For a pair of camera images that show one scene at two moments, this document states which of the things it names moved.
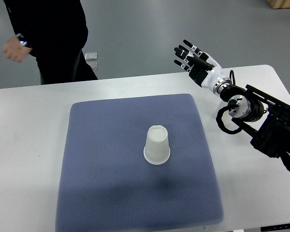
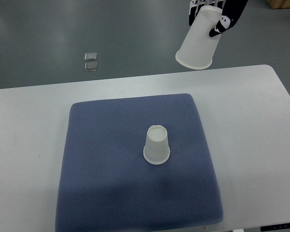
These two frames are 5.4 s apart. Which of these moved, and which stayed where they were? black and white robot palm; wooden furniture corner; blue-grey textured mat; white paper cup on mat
Moved: black and white robot palm
Stayed: blue-grey textured mat; white paper cup on mat; wooden furniture corner
